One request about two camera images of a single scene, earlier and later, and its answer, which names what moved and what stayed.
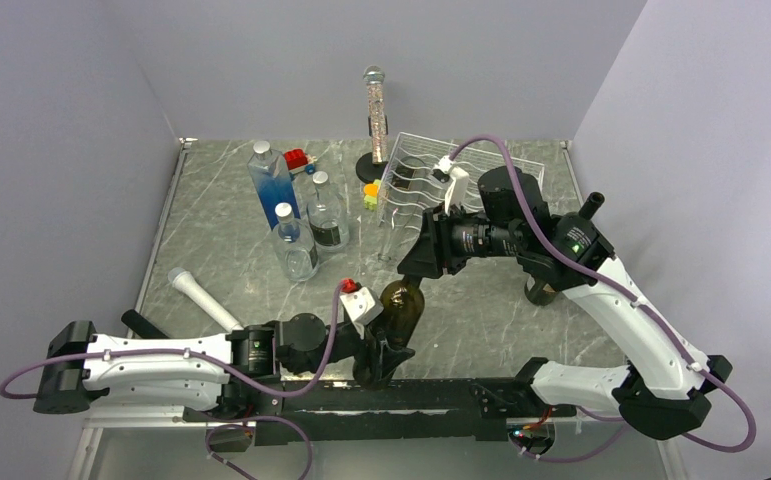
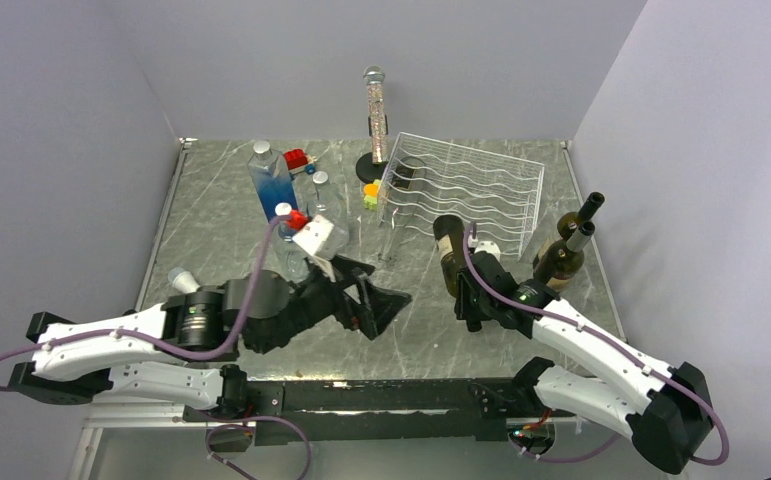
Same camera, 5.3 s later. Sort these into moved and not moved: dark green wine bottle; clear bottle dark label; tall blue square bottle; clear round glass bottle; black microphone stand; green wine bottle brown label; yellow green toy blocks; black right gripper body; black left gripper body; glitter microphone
Moved: black left gripper body; black right gripper body; dark green wine bottle; green wine bottle brown label
Not moved: yellow green toy blocks; glitter microphone; black microphone stand; clear bottle dark label; clear round glass bottle; tall blue square bottle
